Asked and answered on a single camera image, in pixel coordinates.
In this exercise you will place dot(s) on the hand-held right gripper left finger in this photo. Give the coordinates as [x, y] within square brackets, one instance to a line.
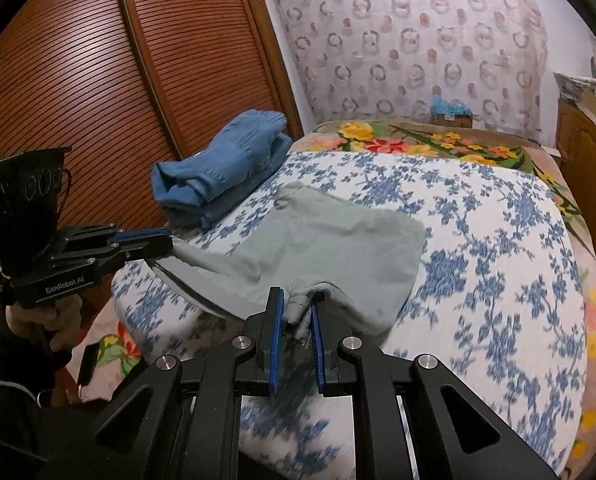
[276, 340]

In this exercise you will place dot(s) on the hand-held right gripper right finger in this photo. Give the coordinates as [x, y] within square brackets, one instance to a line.
[318, 347]

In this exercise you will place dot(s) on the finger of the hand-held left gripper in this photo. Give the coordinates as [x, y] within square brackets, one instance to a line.
[142, 234]
[150, 255]

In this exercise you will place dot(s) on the person's left forearm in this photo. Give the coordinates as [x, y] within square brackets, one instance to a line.
[7, 400]

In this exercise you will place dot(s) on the person's left hand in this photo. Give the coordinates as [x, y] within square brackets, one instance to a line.
[52, 317]

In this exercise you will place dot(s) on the folded blue jeans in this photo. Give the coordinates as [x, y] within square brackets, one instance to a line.
[222, 160]

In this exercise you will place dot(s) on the wooden louvred wardrobe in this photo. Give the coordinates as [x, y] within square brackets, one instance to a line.
[127, 70]

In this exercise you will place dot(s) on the blue floral bedsheet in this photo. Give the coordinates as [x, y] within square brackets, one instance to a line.
[478, 270]

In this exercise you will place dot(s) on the colourful flower blanket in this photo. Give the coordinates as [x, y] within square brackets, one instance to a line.
[428, 142]

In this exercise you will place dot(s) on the small cardboard box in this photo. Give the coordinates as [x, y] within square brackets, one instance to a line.
[453, 120]

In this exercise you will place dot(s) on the wooden cabinet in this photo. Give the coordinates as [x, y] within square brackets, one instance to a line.
[585, 150]

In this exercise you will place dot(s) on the stack of newspapers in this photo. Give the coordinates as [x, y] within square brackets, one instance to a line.
[575, 87]

